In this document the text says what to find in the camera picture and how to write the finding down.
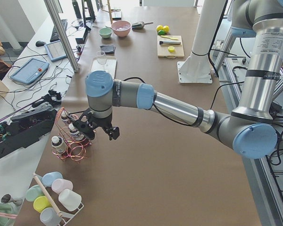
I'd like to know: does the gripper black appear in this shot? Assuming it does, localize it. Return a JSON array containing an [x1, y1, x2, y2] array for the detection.
[[73, 108, 120, 140]]

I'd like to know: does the tea bottle white cap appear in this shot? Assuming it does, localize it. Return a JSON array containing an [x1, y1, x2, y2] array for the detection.
[[68, 123, 85, 142]]

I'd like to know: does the copper wire bottle basket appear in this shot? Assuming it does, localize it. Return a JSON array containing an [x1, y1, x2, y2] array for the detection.
[[51, 107, 91, 163]]

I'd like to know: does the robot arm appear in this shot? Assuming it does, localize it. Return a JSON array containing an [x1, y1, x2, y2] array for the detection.
[[74, 0, 283, 159]]

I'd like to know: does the pink cup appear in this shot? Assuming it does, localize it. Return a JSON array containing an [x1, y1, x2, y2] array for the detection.
[[51, 178, 73, 194]]

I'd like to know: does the cream serving tray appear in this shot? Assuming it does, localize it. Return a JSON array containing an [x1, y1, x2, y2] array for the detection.
[[88, 56, 117, 79]]

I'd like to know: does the blue cup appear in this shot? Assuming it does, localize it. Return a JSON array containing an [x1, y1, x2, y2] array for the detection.
[[42, 171, 63, 187]]

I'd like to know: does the white cup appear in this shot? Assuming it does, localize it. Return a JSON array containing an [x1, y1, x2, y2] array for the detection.
[[58, 189, 82, 211]]

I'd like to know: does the wine glass on tray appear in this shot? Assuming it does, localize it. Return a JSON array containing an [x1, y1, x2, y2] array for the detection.
[[96, 50, 107, 71]]

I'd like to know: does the grey folded cloth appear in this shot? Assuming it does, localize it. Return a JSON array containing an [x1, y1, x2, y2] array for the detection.
[[100, 45, 116, 55]]

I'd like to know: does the green cup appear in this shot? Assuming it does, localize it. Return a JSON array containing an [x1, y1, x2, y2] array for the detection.
[[25, 185, 44, 202]]

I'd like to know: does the yellow cup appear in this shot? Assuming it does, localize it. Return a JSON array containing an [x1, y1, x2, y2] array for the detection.
[[33, 195, 52, 213]]

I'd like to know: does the blue teach pendant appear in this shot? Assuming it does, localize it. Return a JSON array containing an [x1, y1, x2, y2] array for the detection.
[[10, 58, 50, 85], [44, 40, 67, 62]]

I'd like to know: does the grey cup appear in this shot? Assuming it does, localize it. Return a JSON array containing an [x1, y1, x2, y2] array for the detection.
[[40, 207, 62, 226]]

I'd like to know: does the green bowl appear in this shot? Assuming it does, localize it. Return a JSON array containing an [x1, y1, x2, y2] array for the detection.
[[99, 27, 112, 39]]

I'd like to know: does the wooden cutting board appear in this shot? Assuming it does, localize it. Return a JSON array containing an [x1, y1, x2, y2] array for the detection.
[[157, 35, 184, 58]]

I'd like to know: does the pink bowl with ice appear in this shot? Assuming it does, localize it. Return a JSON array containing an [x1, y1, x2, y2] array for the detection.
[[111, 20, 132, 37]]

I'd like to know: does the black keyboard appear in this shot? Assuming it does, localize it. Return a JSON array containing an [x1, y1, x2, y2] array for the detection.
[[50, 19, 68, 43]]

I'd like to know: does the steel muddler black tip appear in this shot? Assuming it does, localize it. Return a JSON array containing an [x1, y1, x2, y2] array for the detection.
[[159, 40, 181, 45]]

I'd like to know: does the lemon half slice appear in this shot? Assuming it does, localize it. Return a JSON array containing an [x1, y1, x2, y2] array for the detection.
[[168, 46, 175, 52]]

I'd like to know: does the black computer mouse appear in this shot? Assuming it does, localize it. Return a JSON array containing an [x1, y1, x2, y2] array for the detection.
[[35, 40, 46, 47]]

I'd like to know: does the metal ice scoop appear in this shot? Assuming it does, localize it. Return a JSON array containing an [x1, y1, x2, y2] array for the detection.
[[132, 21, 154, 30]]

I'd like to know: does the steel jigger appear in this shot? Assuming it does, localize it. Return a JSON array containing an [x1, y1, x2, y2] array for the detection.
[[1, 194, 23, 206]]

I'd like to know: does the yellow lemon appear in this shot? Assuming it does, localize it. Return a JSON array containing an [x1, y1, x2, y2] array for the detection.
[[156, 25, 164, 32], [158, 30, 165, 35]]

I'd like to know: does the black monitor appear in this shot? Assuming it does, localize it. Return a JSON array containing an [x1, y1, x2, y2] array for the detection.
[[81, 0, 96, 31]]

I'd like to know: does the lime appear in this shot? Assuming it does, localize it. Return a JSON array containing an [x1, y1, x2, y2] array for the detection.
[[163, 25, 169, 33]]

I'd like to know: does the white wire cup rack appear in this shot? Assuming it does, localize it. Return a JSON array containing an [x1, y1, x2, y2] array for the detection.
[[33, 173, 84, 226]]

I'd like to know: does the aluminium frame post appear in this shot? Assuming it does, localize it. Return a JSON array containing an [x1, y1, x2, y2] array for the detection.
[[44, 0, 79, 73]]

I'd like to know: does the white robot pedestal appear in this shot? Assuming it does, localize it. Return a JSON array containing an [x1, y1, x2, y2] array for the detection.
[[177, 0, 227, 84]]

